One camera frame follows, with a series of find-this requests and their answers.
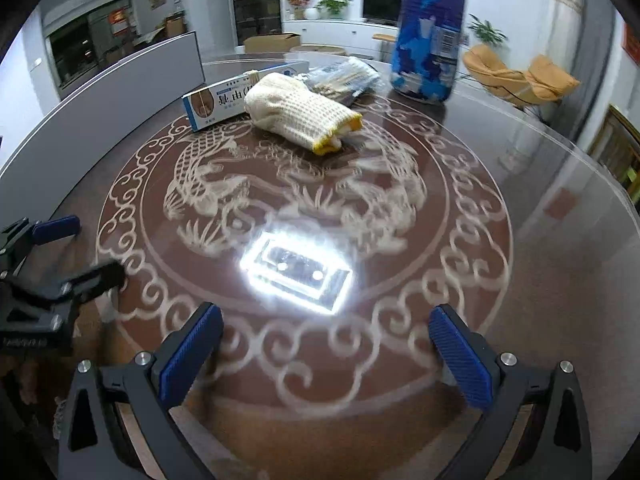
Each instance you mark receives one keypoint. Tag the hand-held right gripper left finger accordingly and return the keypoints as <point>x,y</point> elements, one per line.
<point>192,355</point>

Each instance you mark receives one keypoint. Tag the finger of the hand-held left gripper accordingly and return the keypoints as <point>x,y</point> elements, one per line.
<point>95,277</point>
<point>55,227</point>

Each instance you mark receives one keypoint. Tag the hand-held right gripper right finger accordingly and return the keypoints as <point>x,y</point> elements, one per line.
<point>460,355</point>

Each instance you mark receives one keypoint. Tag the long blue white box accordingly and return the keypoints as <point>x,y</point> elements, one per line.
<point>225,100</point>

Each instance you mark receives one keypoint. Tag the cream knit gloves yellow cuffs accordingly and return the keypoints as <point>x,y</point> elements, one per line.
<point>300,110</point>

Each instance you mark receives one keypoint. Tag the bag of cotton swabs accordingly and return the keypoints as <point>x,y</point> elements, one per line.
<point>350,77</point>

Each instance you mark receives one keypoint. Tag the grey partition panel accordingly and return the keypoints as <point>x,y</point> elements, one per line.
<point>100,90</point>

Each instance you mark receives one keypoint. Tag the dark glass window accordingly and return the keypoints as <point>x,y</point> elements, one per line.
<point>70,47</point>

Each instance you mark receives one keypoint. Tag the red poster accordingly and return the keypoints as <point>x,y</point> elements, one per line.
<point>120,22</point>

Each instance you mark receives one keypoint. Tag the wooden chair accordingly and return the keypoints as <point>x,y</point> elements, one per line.
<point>617,150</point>

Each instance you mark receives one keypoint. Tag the brown cardboard box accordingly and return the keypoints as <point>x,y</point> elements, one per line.
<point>272,42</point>

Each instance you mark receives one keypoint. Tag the blue camouflage cylinder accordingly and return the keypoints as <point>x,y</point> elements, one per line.
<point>425,35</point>

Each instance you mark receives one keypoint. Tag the leafy floor plant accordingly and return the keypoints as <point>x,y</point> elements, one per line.
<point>487,32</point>

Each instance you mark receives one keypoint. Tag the wooden bench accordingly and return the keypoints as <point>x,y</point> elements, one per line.
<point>385,38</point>

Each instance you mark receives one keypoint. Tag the grey curtain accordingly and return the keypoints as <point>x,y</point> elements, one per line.
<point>602,60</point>

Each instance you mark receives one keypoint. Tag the red orange flower bouquet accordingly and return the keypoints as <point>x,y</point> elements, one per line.
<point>300,2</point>

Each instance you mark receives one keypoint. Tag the white vase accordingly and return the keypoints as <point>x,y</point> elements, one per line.
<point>311,14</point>

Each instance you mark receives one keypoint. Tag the white television cabinet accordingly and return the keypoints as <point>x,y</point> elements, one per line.
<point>340,35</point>

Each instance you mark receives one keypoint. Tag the white floor air conditioner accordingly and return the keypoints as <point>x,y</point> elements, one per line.
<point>564,20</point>

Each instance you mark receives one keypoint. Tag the green potted plant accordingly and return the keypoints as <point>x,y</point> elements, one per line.
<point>334,5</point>

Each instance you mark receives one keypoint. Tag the black television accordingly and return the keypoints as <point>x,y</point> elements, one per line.
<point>382,2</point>

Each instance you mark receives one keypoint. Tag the red wall hanging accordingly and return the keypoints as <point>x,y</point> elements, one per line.
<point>632,42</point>

